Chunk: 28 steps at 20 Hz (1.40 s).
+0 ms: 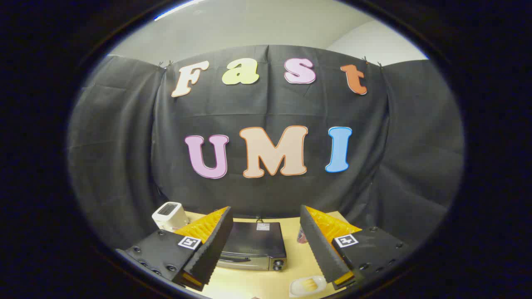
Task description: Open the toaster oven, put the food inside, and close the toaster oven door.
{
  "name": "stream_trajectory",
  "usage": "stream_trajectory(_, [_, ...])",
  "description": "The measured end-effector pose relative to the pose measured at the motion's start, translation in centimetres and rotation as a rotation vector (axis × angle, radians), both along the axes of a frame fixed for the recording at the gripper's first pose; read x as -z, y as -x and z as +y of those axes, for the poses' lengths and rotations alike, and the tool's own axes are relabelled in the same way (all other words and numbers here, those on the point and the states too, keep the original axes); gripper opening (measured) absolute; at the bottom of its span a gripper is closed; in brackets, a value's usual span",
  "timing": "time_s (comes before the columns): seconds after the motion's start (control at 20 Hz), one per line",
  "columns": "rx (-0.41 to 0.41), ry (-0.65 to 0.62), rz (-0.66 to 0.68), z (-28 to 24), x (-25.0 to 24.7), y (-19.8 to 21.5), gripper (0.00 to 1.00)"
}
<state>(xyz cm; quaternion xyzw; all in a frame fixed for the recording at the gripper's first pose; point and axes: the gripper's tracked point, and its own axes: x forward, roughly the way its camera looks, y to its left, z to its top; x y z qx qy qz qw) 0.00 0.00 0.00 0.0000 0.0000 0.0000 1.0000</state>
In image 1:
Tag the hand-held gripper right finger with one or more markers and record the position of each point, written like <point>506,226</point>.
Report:
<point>318,249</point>

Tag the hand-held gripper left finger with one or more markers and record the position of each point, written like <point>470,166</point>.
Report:
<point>214,245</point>

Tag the pale yellow pastry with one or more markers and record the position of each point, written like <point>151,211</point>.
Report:
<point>309,285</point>

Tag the black toaster oven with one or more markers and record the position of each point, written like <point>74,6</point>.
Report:
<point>253,241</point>

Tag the white pop-up toaster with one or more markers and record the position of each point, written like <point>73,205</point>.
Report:
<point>170,216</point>

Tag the small white divided dish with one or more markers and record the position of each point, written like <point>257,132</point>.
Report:
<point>302,236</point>

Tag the white oval plate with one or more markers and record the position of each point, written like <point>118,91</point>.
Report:
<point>296,287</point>

